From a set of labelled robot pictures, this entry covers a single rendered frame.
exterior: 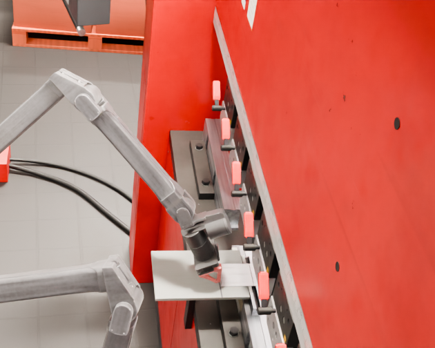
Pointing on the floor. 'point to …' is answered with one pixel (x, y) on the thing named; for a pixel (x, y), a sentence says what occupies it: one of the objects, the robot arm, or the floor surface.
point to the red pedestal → (0, 171)
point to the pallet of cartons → (56, 7)
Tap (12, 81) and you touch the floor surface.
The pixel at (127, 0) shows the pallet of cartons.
